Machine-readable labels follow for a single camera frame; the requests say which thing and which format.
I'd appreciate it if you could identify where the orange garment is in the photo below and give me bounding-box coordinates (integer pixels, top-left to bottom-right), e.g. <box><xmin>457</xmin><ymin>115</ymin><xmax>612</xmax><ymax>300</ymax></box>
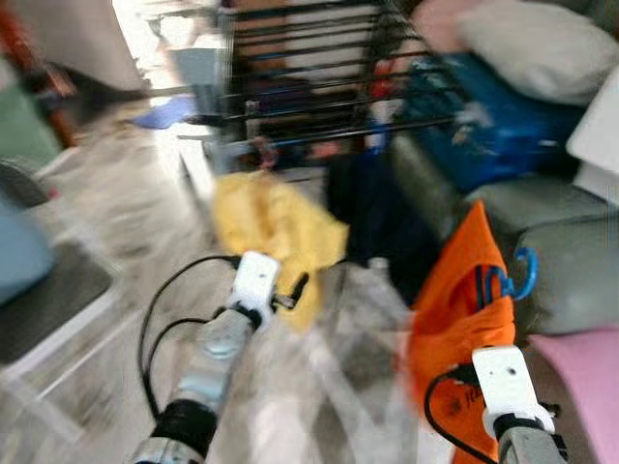
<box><xmin>404</xmin><ymin>200</ymin><xmax>518</xmax><ymax>464</ymax></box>

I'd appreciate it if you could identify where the blue plastic hanger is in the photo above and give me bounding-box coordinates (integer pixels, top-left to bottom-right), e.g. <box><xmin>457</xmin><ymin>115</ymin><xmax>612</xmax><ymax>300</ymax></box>
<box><xmin>474</xmin><ymin>246</ymin><xmax>539</xmax><ymax>308</ymax></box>

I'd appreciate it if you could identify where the yellow shirt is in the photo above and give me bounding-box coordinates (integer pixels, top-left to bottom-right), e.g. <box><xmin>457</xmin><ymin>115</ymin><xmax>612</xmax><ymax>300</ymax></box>
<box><xmin>211</xmin><ymin>172</ymin><xmax>349</xmax><ymax>332</ymax></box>

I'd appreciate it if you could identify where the navy blue garment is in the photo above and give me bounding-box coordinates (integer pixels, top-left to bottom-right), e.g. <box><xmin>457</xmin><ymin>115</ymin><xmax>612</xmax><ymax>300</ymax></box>
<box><xmin>324</xmin><ymin>150</ymin><xmax>441</xmax><ymax>305</ymax></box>

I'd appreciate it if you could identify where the purple bag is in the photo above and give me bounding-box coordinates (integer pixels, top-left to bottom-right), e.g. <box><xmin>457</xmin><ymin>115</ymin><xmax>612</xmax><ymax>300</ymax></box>
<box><xmin>247</xmin><ymin>77</ymin><xmax>312</xmax><ymax>129</ymax></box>

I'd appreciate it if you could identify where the white plastic bottle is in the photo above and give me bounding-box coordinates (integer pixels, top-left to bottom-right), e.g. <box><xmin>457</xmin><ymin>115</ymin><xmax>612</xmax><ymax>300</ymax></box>
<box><xmin>368</xmin><ymin>97</ymin><xmax>398</xmax><ymax>151</ymax></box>

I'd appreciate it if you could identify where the blue floor mat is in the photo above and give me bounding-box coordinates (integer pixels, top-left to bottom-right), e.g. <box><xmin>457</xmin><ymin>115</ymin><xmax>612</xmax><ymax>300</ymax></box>
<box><xmin>131</xmin><ymin>97</ymin><xmax>199</xmax><ymax>131</ymax></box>

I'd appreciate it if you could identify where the black metal drying rack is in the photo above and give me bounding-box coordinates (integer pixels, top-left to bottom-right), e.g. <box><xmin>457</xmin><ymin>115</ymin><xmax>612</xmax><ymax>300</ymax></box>
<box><xmin>218</xmin><ymin>0</ymin><xmax>470</xmax><ymax>173</ymax></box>

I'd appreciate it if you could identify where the white child chair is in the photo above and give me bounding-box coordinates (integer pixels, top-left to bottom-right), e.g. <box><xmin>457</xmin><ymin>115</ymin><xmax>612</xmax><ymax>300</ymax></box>
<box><xmin>169</xmin><ymin>43</ymin><xmax>228</xmax><ymax>194</ymax></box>

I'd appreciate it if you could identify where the blue hard suitcase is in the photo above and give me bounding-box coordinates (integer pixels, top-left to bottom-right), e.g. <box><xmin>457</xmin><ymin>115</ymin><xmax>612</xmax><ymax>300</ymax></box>
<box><xmin>401</xmin><ymin>53</ymin><xmax>586</xmax><ymax>191</ymax></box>

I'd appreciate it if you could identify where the light blue cushion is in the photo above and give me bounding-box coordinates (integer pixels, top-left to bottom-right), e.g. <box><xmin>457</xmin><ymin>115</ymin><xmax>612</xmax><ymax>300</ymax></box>
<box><xmin>0</xmin><ymin>198</ymin><xmax>54</xmax><ymax>305</ymax></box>

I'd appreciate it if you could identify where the grey green leather sofa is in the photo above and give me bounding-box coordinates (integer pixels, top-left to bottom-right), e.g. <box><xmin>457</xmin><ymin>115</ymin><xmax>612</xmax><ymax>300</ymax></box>
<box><xmin>387</xmin><ymin>130</ymin><xmax>619</xmax><ymax>339</ymax></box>

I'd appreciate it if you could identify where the pink foam mat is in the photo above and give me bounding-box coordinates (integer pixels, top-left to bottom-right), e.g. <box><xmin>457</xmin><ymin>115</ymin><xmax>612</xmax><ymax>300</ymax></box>
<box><xmin>527</xmin><ymin>327</ymin><xmax>619</xmax><ymax>464</ymax></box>

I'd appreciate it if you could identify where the salmon pink cushion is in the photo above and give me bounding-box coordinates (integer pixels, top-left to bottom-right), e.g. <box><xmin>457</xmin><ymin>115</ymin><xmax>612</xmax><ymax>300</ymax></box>
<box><xmin>411</xmin><ymin>0</ymin><xmax>485</xmax><ymax>54</ymax></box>

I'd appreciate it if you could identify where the green furniture panel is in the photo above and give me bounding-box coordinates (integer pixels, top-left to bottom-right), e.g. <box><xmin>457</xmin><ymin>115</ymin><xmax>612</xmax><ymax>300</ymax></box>
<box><xmin>0</xmin><ymin>82</ymin><xmax>61</xmax><ymax>175</ymax></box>

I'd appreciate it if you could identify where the white drawer cabinet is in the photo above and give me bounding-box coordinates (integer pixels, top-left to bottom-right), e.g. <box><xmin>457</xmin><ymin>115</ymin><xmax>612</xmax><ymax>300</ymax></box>
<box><xmin>566</xmin><ymin>68</ymin><xmax>619</xmax><ymax>206</ymax></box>

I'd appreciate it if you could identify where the off-white pillow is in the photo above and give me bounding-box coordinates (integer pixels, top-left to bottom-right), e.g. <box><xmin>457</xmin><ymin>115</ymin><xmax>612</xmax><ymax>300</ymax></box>
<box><xmin>455</xmin><ymin>0</ymin><xmax>619</xmax><ymax>105</ymax></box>

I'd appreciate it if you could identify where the red and black object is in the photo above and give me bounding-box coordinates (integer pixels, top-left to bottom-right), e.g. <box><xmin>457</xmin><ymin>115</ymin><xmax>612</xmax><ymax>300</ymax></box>
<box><xmin>0</xmin><ymin>5</ymin><xmax>74</xmax><ymax>98</ymax></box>

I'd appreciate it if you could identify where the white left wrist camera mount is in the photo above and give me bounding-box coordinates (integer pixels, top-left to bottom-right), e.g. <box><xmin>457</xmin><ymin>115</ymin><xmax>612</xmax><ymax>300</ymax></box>
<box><xmin>230</xmin><ymin>251</ymin><xmax>283</xmax><ymax>315</ymax></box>

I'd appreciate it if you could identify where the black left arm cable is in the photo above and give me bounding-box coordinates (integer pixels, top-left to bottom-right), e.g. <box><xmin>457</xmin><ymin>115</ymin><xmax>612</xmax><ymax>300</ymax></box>
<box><xmin>145</xmin><ymin>317</ymin><xmax>216</xmax><ymax>388</ymax></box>
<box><xmin>136</xmin><ymin>254</ymin><xmax>241</xmax><ymax>419</ymax></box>

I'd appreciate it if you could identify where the white frame folding chair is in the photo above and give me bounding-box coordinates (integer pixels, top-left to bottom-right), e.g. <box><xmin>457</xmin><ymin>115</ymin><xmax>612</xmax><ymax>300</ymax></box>
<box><xmin>0</xmin><ymin>159</ymin><xmax>122</xmax><ymax>388</ymax></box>

